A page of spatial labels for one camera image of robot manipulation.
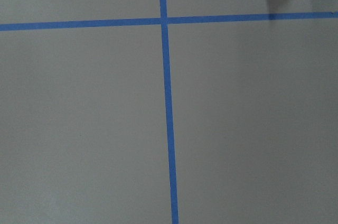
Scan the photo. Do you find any brown paper table mat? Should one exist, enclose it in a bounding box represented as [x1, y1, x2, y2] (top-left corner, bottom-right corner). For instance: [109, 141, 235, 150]
[1, 0, 337, 223]

